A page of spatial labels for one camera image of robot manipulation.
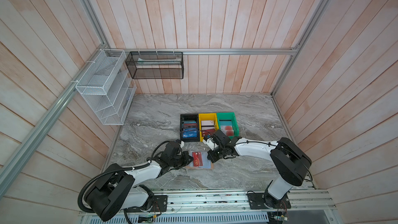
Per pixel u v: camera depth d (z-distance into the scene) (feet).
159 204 2.39
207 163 2.79
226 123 3.34
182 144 2.74
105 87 2.18
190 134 3.13
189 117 3.31
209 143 2.69
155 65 3.40
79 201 1.30
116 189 1.38
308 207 2.43
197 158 2.82
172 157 2.33
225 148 2.27
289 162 1.52
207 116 3.23
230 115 3.31
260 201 2.40
